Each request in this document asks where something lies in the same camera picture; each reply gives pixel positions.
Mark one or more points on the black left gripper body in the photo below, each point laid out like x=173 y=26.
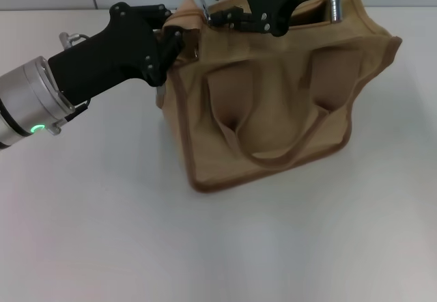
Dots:
x=102 y=61

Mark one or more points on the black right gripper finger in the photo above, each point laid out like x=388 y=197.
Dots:
x=242 y=18

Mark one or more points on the silver metal zipper pull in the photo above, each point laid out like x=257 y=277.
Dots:
x=205 y=11

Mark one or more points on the khaki canvas food bag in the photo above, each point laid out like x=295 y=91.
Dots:
x=273 y=110

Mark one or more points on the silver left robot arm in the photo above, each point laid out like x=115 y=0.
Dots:
x=24 y=100

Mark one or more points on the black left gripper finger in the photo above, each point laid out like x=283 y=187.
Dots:
x=167 y=52
x=155 y=14

